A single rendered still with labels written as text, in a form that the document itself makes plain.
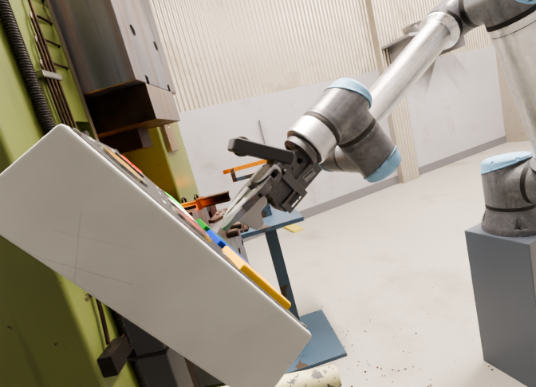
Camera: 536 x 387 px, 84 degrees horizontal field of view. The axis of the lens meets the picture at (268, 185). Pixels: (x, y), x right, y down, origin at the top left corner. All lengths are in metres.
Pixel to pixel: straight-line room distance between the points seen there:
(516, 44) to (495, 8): 0.11
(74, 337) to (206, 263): 0.50
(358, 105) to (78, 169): 0.49
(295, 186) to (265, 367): 0.32
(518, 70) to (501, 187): 0.42
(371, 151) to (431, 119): 4.55
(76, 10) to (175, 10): 2.81
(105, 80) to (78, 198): 0.65
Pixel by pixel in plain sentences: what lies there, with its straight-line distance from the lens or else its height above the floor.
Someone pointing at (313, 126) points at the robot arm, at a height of 1.15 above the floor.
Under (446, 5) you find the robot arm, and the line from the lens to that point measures 1.08.
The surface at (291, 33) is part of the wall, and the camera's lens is 4.02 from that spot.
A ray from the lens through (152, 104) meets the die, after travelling 0.88.
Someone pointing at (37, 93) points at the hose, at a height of 1.34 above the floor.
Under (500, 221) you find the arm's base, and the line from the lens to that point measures 1.36.
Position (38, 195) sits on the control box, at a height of 1.16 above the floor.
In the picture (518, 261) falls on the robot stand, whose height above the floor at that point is 0.53.
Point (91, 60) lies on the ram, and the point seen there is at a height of 1.44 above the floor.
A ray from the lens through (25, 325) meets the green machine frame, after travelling 0.77.
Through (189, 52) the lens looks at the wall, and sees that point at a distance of 3.58.
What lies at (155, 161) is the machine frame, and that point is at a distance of 1.26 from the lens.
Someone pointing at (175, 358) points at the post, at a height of 0.90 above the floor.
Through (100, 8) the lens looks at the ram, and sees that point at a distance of 0.92.
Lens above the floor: 1.16
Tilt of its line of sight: 10 degrees down
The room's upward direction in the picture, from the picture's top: 15 degrees counter-clockwise
